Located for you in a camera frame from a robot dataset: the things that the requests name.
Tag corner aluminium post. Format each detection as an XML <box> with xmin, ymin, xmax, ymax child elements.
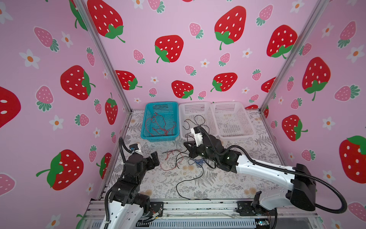
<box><xmin>75</xmin><ymin>0</ymin><xmax>132</xmax><ymax>114</ymax></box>
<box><xmin>259</xmin><ymin>0</ymin><xmax>329</xmax><ymax>115</ymax></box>

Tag black cables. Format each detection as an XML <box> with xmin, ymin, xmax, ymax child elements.
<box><xmin>161</xmin><ymin>114</ymin><xmax>214</xmax><ymax>200</ymax></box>

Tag white plastic basket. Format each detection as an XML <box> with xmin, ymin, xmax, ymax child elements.
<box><xmin>178</xmin><ymin>102</ymin><xmax>218</xmax><ymax>141</ymax></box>
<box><xmin>211</xmin><ymin>102</ymin><xmax>255</xmax><ymax>141</ymax></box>

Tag right white plastic basket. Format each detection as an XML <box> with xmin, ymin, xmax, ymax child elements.
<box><xmin>211</xmin><ymin>102</ymin><xmax>255</xmax><ymax>141</ymax></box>

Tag red cables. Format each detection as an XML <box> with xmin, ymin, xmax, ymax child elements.
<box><xmin>144</xmin><ymin>111</ymin><xmax>189</xmax><ymax>172</ymax></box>

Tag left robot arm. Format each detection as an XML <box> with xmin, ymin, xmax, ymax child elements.
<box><xmin>101</xmin><ymin>137</ymin><xmax>161</xmax><ymax>229</ymax></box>

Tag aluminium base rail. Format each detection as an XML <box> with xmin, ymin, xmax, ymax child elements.
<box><xmin>80</xmin><ymin>199</ymin><xmax>326</xmax><ymax>229</ymax></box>

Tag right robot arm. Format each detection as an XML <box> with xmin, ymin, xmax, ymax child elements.
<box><xmin>184</xmin><ymin>126</ymin><xmax>348</xmax><ymax>214</ymax></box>

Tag floral table cloth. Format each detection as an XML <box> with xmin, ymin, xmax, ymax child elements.
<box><xmin>124</xmin><ymin>110</ymin><xmax>281</xmax><ymax>199</ymax></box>

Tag middle white plastic basket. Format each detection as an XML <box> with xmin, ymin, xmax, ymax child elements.
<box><xmin>178</xmin><ymin>102</ymin><xmax>218</xmax><ymax>141</ymax></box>

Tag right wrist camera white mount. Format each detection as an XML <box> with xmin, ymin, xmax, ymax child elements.
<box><xmin>191</xmin><ymin>126</ymin><xmax>203</xmax><ymax>147</ymax></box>

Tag blue cables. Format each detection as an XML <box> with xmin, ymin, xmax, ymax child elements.
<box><xmin>188</xmin><ymin>157</ymin><xmax>208</xmax><ymax>168</ymax></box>

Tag left corner aluminium post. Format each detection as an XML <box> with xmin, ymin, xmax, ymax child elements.
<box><xmin>75</xmin><ymin>0</ymin><xmax>132</xmax><ymax>114</ymax></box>

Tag right corner aluminium post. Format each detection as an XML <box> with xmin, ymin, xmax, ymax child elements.
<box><xmin>259</xmin><ymin>0</ymin><xmax>329</xmax><ymax>115</ymax></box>

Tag teal plastic basket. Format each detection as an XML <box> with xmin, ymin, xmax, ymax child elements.
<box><xmin>141</xmin><ymin>102</ymin><xmax>180</xmax><ymax>142</ymax></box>

